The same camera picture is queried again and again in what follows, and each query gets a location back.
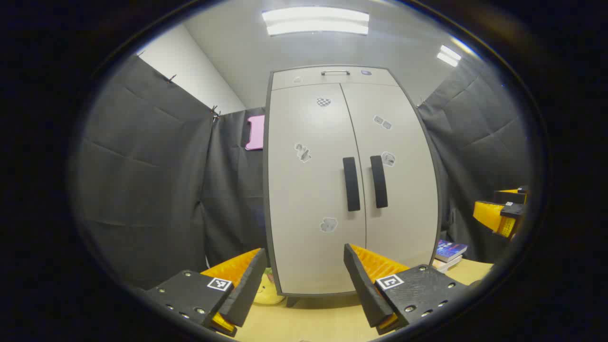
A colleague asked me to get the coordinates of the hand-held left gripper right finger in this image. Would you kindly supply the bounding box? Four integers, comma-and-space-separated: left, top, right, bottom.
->
343, 243, 471, 335

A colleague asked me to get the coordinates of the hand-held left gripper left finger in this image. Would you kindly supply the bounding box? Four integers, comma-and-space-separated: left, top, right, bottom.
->
142, 247, 267, 338

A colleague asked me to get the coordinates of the grey shoe cabinet door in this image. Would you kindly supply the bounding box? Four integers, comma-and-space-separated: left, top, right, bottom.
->
267, 83, 367, 296
340, 82, 440, 269

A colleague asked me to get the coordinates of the grey double-door shoe cabinet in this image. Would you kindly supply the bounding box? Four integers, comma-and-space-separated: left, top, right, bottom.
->
263, 65, 442, 307

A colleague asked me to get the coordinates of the yellow plush toy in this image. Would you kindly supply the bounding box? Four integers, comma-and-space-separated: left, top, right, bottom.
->
254, 268, 286, 305

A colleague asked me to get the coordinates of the blue book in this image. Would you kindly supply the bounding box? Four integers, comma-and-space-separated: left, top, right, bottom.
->
435, 240, 468, 263

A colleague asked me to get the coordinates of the beige book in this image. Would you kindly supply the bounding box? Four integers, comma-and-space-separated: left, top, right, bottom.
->
433, 256, 463, 274

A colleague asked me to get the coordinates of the black backdrop cloth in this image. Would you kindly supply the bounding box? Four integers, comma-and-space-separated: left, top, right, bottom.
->
76, 52, 535, 290

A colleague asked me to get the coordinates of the small ceiling light panel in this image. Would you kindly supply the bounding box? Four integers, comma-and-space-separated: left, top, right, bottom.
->
437, 45, 462, 67

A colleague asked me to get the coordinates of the large ceiling light panel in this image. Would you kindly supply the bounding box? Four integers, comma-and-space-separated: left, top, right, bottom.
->
262, 7, 370, 37

